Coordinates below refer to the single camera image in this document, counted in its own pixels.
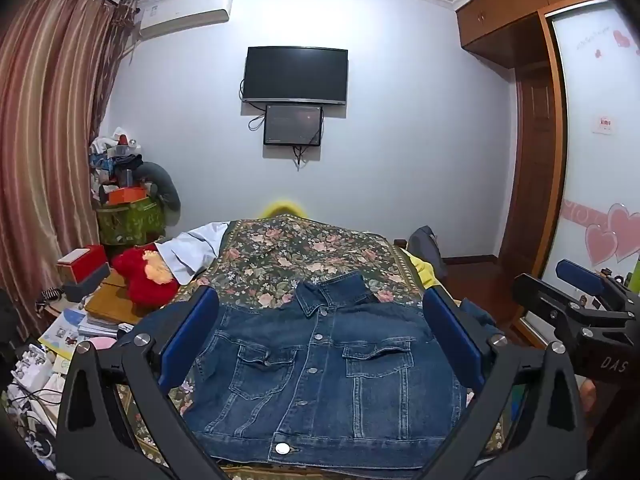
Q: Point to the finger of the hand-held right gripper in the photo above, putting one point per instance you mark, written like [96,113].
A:
[545,300]
[580,275]

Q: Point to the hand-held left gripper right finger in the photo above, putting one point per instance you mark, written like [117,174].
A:
[452,337]

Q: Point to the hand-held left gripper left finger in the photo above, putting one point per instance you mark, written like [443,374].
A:
[192,332]

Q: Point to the blue denim jacket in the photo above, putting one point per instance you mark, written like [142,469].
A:
[320,385]

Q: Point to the person's right forearm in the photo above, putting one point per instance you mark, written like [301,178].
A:
[589,396]

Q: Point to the pink heart wardrobe sticker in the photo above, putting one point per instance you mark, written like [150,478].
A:
[612,237]

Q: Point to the yellow cloth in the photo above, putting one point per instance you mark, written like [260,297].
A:
[430,272]

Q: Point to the white shirt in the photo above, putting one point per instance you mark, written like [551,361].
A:
[195,250]

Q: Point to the red plush toy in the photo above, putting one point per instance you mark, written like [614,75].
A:
[135,272]

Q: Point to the wooden nightstand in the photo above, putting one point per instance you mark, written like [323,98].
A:
[110,302]

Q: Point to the grey blue garment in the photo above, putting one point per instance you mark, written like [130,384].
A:
[425,247]

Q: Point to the grey box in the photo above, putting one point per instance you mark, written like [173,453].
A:
[87,285]

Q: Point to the brown wooden door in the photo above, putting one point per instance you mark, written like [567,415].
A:
[530,170]

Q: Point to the stack of books and papers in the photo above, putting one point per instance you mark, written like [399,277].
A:
[75,330]

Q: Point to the green patterned box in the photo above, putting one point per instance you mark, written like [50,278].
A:
[130,222]

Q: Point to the red box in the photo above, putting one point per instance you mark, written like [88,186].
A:
[82,262]

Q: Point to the floral bed blanket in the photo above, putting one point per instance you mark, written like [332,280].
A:
[310,250]

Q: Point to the orange box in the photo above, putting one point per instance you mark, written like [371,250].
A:
[127,195]

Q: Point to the small white wardrobe label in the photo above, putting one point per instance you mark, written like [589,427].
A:
[603,124]

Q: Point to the yellow pillow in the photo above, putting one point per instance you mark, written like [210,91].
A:
[284,208]

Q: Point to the wooden wardrobe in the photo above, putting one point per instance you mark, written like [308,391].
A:
[555,110]

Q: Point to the pile of household clutter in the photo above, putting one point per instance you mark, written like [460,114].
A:
[115,155]

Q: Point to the striped brown curtain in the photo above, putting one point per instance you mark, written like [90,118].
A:
[45,135]

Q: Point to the white air conditioner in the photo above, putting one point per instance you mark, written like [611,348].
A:
[185,12]

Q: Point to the small black wall monitor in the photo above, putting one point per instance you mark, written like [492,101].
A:
[292,125]

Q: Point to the black wall television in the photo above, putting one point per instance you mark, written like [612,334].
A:
[295,72]

